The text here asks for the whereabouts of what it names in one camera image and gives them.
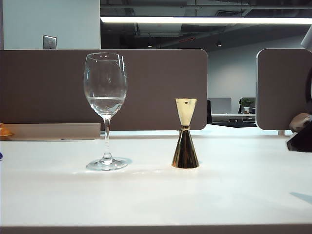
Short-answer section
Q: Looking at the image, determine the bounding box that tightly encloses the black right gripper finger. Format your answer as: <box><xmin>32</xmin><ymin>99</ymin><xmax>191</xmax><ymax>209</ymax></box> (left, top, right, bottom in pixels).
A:
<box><xmin>286</xmin><ymin>126</ymin><xmax>312</xmax><ymax>153</ymax></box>

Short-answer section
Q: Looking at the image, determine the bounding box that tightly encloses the gold double-cone jigger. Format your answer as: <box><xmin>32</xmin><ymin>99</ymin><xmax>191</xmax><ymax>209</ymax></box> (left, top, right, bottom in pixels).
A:
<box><xmin>171</xmin><ymin>97</ymin><xmax>200</xmax><ymax>169</ymax></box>

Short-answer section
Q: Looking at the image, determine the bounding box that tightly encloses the clear wine glass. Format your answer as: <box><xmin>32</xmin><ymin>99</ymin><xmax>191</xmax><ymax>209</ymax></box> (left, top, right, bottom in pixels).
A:
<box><xmin>83</xmin><ymin>52</ymin><xmax>133</xmax><ymax>171</ymax></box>

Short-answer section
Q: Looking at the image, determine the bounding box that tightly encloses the brown lumpy object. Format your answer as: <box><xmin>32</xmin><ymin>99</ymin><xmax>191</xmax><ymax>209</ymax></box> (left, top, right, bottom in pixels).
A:
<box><xmin>289</xmin><ymin>113</ymin><xmax>312</xmax><ymax>133</ymax></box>

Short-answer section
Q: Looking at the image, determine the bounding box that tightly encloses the narrow brown desk partition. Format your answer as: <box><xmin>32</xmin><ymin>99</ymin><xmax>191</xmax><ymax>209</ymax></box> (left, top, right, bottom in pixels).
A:
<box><xmin>256</xmin><ymin>48</ymin><xmax>310</xmax><ymax>131</ymax></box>

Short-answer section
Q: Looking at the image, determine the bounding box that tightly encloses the small potted green plant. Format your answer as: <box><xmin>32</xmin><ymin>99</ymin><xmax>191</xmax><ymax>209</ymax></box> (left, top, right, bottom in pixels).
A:
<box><xmin>239</xmin><ymin>97</ymin><xmax>255</xmax><ymax>115</ymax></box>

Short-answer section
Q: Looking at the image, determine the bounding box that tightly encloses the white background desk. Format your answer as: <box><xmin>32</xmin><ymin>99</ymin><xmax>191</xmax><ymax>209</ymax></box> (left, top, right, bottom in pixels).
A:
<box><xmin>211</xmin><ymin>113</ymin><xmax>256</xmax><ymax>123</ymax></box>

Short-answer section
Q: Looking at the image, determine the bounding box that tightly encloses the grey background partition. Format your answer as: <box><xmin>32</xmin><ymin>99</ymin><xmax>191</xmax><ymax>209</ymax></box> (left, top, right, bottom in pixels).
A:
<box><xmin>208</xmin><ymin>97</ymin><xmax>232</xmax><ymax>115</ymax></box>

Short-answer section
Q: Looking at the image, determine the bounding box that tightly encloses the wide brown desk partition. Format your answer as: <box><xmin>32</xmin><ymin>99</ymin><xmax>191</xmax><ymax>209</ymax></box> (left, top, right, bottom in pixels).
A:
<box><xmin>0</xmin><ymin>49</ymin><xmax>209</xmax><ymax>131</ymax></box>

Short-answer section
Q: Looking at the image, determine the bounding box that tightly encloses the long ceiling light strip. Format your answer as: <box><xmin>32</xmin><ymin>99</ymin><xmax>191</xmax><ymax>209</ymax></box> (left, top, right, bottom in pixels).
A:
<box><xmin>100</xmin><ymin>16</ymin><xmax>312</xmax><ymax>25</ymax></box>

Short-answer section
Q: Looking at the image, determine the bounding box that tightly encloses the orange object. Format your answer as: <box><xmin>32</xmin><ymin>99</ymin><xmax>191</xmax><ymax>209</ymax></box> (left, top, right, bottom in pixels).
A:
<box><xmin>0</xmin><ymin>123</ymin><xmax>13</xmax><ymax>137</ymax></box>

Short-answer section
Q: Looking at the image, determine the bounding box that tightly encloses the silver wall switch plate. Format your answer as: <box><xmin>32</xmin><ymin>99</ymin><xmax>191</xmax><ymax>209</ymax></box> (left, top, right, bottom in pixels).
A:
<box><xmin>42</xmin><ymin>35</ymin><xmax>58</xmax><ymax>50</ymax></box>

